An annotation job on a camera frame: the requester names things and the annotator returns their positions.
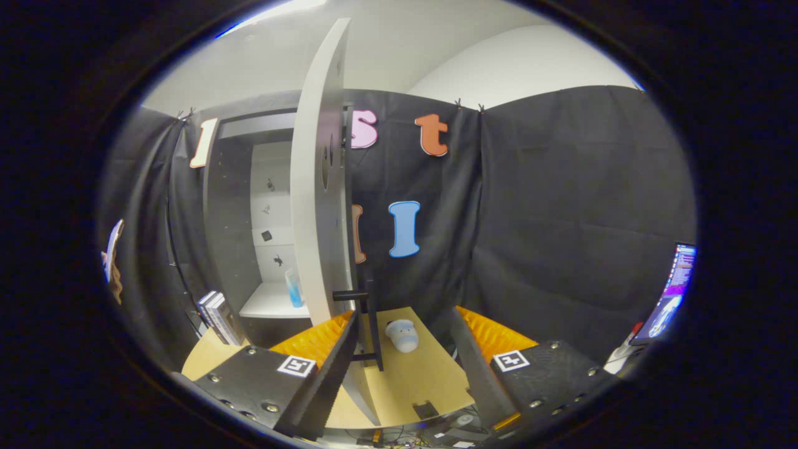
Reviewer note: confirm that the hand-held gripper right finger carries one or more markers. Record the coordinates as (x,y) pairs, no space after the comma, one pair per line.
(483,380)

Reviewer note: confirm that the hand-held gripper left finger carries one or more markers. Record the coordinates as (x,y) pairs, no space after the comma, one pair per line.
(324,386)

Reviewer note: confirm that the white and blue packet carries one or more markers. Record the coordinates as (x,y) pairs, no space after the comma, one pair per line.
(294,290)

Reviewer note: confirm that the white plush toy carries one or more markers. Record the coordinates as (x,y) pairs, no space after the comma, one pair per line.
(403,337)

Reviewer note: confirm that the white and red object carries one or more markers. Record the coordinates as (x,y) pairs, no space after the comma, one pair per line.
(620,358)

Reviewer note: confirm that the black backdrop cloth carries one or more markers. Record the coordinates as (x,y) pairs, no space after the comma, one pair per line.
(561,218)

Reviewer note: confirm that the dark grey cabinet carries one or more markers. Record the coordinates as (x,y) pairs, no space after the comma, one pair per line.
(227,218)

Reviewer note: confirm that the laptop screen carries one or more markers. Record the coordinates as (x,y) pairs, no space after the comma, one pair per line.
(676,287)

